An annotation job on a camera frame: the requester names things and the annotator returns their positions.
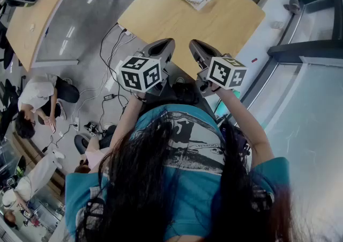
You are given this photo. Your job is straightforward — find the curved wooden desk white legs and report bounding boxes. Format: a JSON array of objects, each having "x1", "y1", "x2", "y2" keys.
[{"x1": 5, "y1": 0, "x2": 121, "y2": 73}]

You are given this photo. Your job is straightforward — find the black office chair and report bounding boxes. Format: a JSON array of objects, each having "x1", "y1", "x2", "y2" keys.
[{"x1": 0, "y1": 78, "x2": 21, "y2": 140}]

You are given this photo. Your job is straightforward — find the grey window handle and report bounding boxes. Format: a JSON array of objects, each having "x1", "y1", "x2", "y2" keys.
[{"x1": 283, "y1": 0, "x2": 301, "y2": 17}]

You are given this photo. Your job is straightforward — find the person's teal printed shirt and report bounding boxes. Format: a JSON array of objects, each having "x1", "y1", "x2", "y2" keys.
[{"x1": 65, "y1": 104, "x2": 292, "y2": 242}]

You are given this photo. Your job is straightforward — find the person's left forearm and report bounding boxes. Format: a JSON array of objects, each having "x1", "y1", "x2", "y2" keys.
[{"x1": 108, "y1": 92, "x2": 147, "y2": 161}]

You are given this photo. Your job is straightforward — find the teal plastic container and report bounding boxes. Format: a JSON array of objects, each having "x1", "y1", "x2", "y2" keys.
[{"x1": 214, "y1": 88, "x2": 242, "y2": 118}]

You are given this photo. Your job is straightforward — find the person's dark trousers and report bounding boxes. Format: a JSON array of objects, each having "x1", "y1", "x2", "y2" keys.
[{"x1": 146, "y1": 62, "x2": 215, "y2": 114}]

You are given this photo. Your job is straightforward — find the idle grey gripper device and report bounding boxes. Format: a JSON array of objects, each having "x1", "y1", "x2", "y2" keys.
[{"x1": 84, "y1": 121, "x2": 100, "y2": 137}]

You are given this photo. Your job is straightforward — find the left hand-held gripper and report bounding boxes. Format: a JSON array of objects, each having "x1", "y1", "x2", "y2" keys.
[{"x1": 115, "y1": 38, "x2": 176, "y2": 98}]

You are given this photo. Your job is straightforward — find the black power cable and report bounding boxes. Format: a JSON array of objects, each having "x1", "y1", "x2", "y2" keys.
[{"x1": 99, "y1": 22, "x2": 130, "y2": 109}]

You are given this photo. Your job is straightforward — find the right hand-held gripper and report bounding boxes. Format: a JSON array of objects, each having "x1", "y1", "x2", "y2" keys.
[{"x1": 188, "y1": 38, "x2": 249, "y2": 98}]

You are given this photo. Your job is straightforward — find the person's right forearm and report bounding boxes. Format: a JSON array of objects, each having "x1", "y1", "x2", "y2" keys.
[{"x1": 213, "y1": 85, "x2": 275, "y2": 168}]

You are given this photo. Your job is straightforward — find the black recorder box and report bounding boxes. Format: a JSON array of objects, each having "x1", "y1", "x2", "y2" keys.
[{"x1": 235, "y1": 125, "x2": 252, "y2": 157}]

